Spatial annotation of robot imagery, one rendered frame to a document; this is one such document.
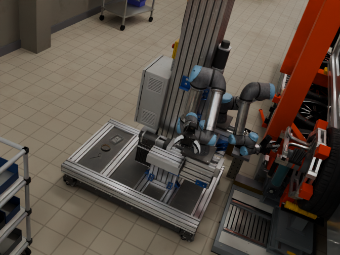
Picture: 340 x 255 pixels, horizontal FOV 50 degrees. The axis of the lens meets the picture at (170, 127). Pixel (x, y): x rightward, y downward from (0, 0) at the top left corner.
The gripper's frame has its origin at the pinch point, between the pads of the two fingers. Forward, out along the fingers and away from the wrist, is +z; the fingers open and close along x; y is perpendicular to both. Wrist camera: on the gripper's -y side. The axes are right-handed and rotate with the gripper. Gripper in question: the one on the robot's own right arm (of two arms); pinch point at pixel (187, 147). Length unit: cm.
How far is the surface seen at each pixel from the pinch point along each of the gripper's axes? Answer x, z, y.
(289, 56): -120, -301, 32
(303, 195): -92, -31, 27
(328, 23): -71, -111, -64
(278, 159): -72, -52, 21
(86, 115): 89, -174, 137
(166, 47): 33, -408, 130
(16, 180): 87, 10, 60
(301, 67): -72, -112, -26
